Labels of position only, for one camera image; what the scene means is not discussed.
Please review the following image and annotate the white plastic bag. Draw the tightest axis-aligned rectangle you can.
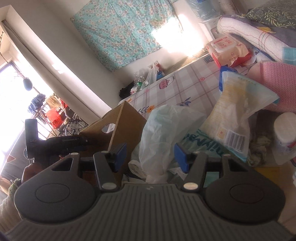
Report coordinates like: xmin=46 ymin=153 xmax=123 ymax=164
xmin=128 ymin=104 xmax=206 ymax=184

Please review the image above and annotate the green leaf pillow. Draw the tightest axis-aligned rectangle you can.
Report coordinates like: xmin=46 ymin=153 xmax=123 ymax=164
xmin=245 ymin=1 xmax=295 ymax=30

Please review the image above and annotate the person's left hand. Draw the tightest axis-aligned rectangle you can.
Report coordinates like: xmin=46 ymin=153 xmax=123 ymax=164
xmin=21 ymin=162 xmax=43 ymax=183

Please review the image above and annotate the rolled white quilt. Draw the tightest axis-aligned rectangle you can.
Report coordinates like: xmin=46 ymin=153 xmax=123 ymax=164
xmin=217 ymin=15 xmax=295 ymax=62

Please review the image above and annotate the water dispenser bottle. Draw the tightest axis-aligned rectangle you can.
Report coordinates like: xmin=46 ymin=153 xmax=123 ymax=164
xmin=187 ymin=0 xmax=221 ymax=21

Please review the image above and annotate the green floral scrunchie cloth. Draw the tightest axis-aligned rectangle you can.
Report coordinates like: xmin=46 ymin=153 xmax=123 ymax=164
xmin=247 ymin=135 xmax=273 ymax=167

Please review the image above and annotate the cardboard box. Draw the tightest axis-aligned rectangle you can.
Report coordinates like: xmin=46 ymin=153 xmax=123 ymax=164
xmin=79 ymin=101 xmax=147 ymax=185

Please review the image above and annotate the red wet wipes pack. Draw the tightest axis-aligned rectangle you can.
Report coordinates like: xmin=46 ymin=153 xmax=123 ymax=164
xmin=206 ymin=35 xmax=252 ymax=68

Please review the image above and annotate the yellow white tissue pack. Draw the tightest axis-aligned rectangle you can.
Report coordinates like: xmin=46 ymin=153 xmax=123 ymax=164
xmin=200 ymin=71 xmax=280 ymax=161

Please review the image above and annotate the teal printed plastic bag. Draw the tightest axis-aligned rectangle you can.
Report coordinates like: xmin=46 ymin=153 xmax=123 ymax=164
xmin=181 ymin=129 xmax=247 ymax=163

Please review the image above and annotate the floral teal wall cloth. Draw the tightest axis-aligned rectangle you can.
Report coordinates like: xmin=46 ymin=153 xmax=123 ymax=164
xmin=71 ymin=1 xmax=183 ymax=71

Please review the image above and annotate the pink knitted cloth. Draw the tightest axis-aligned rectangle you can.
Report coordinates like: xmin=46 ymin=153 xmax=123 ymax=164
xmin=246 ymin=61 xmax=296 ymax=113

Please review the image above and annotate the white wipes canister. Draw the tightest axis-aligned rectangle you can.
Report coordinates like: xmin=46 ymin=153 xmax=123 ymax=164
xmin=273 ymin=112 xmax=295 ymax=154

